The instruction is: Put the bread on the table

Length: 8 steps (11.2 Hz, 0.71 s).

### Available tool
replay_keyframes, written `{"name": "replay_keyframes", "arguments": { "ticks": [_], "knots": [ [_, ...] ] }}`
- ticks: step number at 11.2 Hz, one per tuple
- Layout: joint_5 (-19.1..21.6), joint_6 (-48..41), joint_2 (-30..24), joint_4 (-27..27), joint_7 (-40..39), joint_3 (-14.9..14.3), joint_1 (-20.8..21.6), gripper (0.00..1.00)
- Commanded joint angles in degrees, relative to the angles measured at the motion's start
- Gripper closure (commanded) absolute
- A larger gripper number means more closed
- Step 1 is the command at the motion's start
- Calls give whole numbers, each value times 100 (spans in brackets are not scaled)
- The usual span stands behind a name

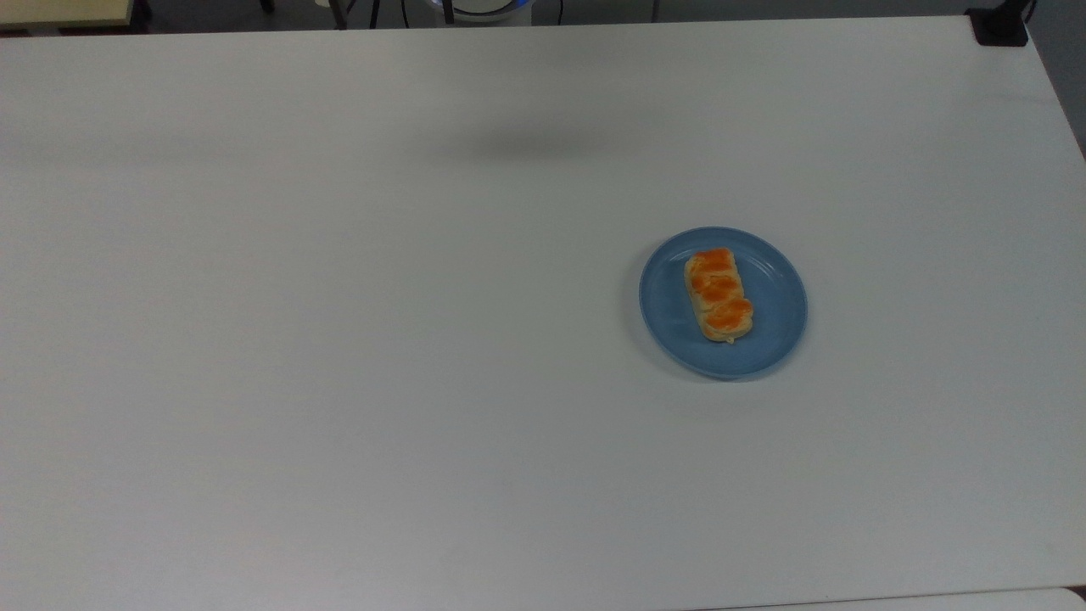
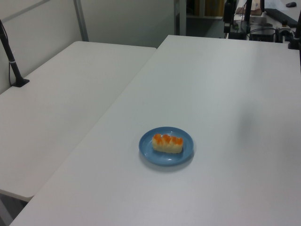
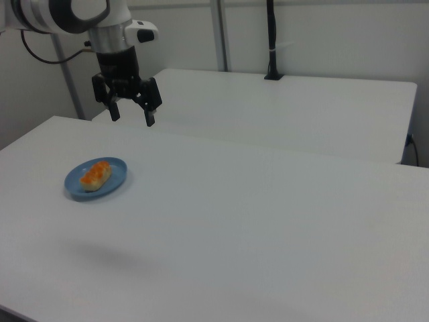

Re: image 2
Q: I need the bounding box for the thin black vertical pole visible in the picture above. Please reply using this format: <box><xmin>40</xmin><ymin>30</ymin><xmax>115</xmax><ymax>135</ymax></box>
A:
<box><xmin>244</xmin><ymin>0</ymin><xmax>253</xmax><ymax>26</ymax></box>

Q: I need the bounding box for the grey metal partition post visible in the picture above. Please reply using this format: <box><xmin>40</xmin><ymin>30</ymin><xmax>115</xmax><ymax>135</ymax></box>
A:
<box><xmin>73</xmin><ymin>0</ymin><xmax>89</xmax><ymax>42</ymax></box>

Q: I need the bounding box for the toy bread with orange topping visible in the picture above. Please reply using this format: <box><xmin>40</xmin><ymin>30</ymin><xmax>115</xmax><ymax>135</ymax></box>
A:
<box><xmin>152</xmin><ymin>133</ymin><xmax>184</xmax><ymax>154</ymax></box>

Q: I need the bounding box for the blue round plate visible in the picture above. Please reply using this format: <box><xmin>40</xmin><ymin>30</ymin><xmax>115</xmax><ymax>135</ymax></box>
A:
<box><xmin>138</xmin><ymin>126</ymin><xmax>195</xmax><ymax>167</ymax></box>

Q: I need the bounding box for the black camera stand with base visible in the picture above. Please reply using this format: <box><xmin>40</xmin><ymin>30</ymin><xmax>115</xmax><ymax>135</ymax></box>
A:
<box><xmin>0</xmin><ymin>19</ymin><xmax>31</xmax><ymax>88</ymax></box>

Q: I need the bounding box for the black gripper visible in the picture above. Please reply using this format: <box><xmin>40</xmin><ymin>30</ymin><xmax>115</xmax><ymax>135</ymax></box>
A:
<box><xmin>222</xmin><ymin>0</ymin><xmax>237</xmax><ymax>33</ymax></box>

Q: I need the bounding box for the black clamp camera stand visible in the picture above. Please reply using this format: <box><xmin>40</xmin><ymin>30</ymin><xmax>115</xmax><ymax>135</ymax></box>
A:
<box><xmin>287</xmin><ymin>18</ymin><xmax>301</xmax><ymax>50</ymax></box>

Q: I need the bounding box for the yellow wooden cabinet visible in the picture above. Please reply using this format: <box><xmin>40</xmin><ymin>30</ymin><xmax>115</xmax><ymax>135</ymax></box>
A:
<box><xmin>204</xmin><ymin>0</ymin><xmax>224</xmax><ymax>17</ymax></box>

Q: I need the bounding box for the black keyboard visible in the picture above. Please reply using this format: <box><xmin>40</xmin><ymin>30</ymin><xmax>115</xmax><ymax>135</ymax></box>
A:
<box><xmin>265</xmin><ymin>8</ymin><xmax>299</xmax><ymax>28</ymax></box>

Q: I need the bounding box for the black electronics box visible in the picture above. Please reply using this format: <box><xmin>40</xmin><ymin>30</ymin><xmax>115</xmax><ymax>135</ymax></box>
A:
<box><xmin>249</xmin><ymin>28</ymin><xmax>276</xmax><ymax>42</ymax></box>

